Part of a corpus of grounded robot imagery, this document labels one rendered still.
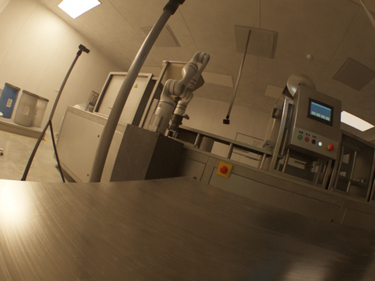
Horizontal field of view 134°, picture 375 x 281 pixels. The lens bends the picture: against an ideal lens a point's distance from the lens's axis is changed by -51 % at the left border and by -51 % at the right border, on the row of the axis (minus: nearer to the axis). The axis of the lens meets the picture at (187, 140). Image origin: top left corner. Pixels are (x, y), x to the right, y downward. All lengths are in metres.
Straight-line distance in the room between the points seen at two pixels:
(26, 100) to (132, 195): 3.28
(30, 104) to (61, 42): 1.91
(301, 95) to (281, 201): 0.65
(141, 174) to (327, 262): 0.71
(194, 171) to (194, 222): 0.80
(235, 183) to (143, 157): 0.52
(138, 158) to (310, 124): 0.98
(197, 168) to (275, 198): 0.49
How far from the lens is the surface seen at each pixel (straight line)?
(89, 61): 4.95
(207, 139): 1.02
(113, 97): 1.80
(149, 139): 0.74
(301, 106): 1.08
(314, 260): 0.19
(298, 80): 1.50
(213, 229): 0.17
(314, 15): 2.33
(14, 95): 3.70
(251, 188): 0.93
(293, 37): 2.59
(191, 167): 0.96
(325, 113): 1.14
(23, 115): 3.41
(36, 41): 4.46
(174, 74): 1.53
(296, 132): 1.01
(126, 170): 0.82
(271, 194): 0.95
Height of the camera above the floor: 0.77
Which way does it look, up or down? 4 degrees up
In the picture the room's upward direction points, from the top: 19 degrees clockwise
